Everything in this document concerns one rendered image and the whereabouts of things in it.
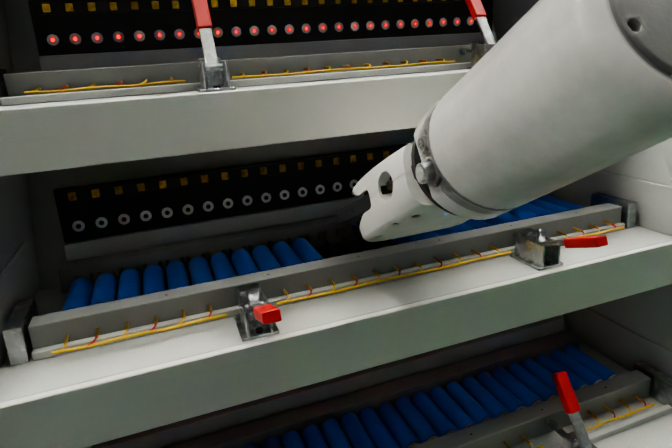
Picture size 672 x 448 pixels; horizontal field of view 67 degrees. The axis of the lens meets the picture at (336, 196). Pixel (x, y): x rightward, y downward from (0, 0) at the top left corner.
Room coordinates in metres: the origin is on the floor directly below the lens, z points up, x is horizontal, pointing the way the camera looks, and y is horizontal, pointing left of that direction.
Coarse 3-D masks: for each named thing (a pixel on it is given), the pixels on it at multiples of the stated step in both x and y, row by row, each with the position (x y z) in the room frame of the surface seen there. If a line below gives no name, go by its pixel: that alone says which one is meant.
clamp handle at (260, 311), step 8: (248, 296) 0.38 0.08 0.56; (256, 296) 0.38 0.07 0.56; (256, 304) 0.38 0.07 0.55; (256, 312) 0.34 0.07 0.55; (264, 312) 0.32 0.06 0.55; (272, 312) 0.32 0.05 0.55; (280, 312) 0.32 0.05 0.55; (264, 320) 0.32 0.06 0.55; (272, 320) 0.32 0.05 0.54; (280, 320) 0.32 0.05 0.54
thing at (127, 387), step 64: (576, 192) 0.62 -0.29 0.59; (640, 192) 0.54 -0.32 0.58; (576, 256) 0.49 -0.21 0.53; (640, 256) 0.49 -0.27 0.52; (0, 320) 0.37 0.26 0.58; (320, 320) 0.40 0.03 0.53; (384, 320) 0.41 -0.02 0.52; (448, 320) 0.43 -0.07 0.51; (512, 320) 0.46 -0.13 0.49; (0, 384) 0.34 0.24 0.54; (64, 384) 0.34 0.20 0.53; (128, 384) 0.35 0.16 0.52; (192, 384) 0.36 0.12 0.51; (256, 384) 0.38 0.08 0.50
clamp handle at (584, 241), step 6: (540, 234) 0.47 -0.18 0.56; (540, 240) 0.47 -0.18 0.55; (558, 240) 0.45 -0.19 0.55; (564, 240) 0.44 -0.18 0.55; (570, 240) 0.43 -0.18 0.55; (576, 240) 0.42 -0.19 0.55; (582, 240) 0.42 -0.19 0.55; (588, 240) 0.41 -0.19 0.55; (594, 240) 0.40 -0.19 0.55; (600, 240) 0.41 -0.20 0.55; (606, 240) 0.41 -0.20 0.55; (546, 246) 0.46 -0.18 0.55; (570, 246) 0.43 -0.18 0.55; (576, 246) 0.42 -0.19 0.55; (582, 246) 0.42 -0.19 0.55; (588, 246) 0.41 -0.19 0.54; (594, 246) 0.41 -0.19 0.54; (600, 246) 0.41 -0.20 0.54
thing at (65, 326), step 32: (512, 224) 0.51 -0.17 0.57; (544, 224) 0.51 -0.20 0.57; (576, 224) 0.53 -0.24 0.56; (608, 224) 0.54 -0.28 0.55; (352, 256) 0.46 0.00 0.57; (384, 256) 0.46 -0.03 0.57; (416, 256) 0.47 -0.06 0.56; (448, 256) 0.48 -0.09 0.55; (480, 256) 0.47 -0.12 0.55; (192, 288) 0.41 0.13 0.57; (224, 288) 0.41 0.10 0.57; (288, 288) 0.43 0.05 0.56; (352, 288) 0.43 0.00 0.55; (32, 320) 0.37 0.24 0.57; (64, 320) 0.37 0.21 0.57; (96, 320) 0.38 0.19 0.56; (128, 320) 0.39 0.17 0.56; (160, 320) 0.40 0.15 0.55
